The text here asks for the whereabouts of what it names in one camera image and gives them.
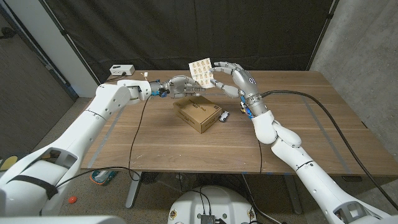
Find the black pad with yellow ovals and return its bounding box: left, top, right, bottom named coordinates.
left=0, top=155, right=19, bottom=171

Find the teal and orange floor device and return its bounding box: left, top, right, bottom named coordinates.
left=90, top=169, right=118, bottom=187

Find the brown cardboard packing box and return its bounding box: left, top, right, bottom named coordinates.
left=172, top=95, right=223, bottom=134

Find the black socket box cable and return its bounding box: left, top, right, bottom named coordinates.
left=104, top=73, right=127, bottom=83

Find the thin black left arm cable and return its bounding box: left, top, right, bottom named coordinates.
left=55, top=95, right=152, bottom=189

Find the white floor cable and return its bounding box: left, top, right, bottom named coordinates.
left=241, top=174, right=282, bottom=224

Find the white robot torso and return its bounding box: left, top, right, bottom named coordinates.
left=167, top=185, right=257, bottom=224

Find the black backdrop curtain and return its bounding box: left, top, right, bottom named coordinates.
left=40, top=0, right=340, bottom=85

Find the white power socket box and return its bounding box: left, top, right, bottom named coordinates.
left=109, top=64, right=136, bottom=77

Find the black backdrop stand pole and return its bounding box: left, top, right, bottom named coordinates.
left=39, top=0, right=103, bottom=88
left=307, top=0, right=340, bottom=71

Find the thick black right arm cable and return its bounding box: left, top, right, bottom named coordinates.
left=260, top=90, right=398, bottom=212

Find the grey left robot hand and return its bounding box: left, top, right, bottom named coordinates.
left=150, top=75, right=208, bottom=100

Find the grey table leg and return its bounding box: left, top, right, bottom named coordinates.
left=125, top=171, right=143, bottom=209
left=283, top=174, right=303, bottom=215

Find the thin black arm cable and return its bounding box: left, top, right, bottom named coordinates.
left=55, top=95, right=152, bottom=189
left=256, top=138, right=264, bottom=175

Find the black round floor fan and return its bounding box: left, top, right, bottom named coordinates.
left=140, top=171, right=162, bottom=185

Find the white postage stamp sheet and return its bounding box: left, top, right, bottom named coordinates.
left=188, top=57, right=217, bottom=89

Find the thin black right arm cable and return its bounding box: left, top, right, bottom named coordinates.
left=256, top=138, right=264, bottom=175

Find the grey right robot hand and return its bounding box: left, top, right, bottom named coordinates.
left=210, top=61, right=269, bottom=118

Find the black torso port module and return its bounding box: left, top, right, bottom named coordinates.
left=200, top=213, right=218, bottom=224

